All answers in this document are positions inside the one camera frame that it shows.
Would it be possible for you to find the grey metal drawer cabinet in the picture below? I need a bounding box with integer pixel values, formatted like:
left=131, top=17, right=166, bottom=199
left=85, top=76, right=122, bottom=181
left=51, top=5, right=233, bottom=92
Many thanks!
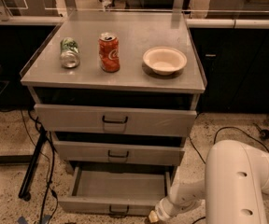
left=20, top=10, right=207, bottom=175

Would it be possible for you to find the white horizontal rail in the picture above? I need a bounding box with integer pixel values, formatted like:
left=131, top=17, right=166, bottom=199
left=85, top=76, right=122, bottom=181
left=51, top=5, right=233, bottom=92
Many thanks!
left=0, top=16, right=269, bottom=29

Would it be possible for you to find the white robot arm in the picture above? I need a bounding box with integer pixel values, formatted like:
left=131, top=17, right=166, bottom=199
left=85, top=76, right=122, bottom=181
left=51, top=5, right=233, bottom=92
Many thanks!
left=149, top=140, right=269, bottom=224

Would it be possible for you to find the grey middle drawer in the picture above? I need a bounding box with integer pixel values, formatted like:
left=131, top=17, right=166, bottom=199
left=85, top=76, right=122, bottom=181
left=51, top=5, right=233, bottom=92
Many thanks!
left=54, top=132, right=184, bottom=166

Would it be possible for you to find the green soda can lying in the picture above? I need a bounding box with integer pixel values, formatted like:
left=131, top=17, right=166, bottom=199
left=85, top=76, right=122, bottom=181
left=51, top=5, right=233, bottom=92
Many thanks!
left=60, top=37, right=80, bottom=68

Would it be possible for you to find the grey drawer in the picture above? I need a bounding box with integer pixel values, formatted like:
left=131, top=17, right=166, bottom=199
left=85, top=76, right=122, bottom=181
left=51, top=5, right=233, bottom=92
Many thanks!
left=54, top=132, right=184, bottom=166
left=35, top=104, right=196, bottom=137
left=59, top=163, right=171, bottom=217

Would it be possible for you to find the grey top drawer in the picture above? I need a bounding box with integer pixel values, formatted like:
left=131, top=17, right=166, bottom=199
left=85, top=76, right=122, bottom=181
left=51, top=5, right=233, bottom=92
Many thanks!
left=35, top=104, right=196, bottom=137

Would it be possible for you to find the red cola can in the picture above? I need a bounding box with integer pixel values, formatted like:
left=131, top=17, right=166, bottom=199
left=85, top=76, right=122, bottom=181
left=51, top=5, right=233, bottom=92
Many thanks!
left=98, top=32, right=120, bottom=73

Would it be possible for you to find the white paper bowl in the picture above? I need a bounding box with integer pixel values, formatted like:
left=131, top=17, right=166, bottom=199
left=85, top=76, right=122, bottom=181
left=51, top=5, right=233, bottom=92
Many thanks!
left=143, top=47, right=187, bottom=76

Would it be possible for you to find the black cable at left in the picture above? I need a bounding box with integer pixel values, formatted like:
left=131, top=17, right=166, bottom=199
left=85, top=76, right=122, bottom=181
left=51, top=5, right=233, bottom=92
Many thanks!
left=20, top=109, right=60, bottom=224

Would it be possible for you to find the black stand leg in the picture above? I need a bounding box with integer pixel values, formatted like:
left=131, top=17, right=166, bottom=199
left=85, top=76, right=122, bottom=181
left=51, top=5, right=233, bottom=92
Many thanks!
left=19, top=127, right=46, bottom=202

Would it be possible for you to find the black floor cable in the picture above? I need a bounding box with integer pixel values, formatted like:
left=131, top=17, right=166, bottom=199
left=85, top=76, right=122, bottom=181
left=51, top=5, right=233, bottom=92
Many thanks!
left=189, top=126, right=269, bottom=224

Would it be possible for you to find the grey bottom drawer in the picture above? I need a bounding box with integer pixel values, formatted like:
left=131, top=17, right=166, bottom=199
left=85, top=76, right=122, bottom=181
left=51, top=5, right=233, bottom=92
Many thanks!
left=59, top=163, right=171, bottom=217

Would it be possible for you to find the blue tape on floor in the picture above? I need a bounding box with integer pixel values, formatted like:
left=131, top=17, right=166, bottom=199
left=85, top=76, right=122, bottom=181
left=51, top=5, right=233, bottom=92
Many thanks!
left=17, top=215, right=51, bottom=224

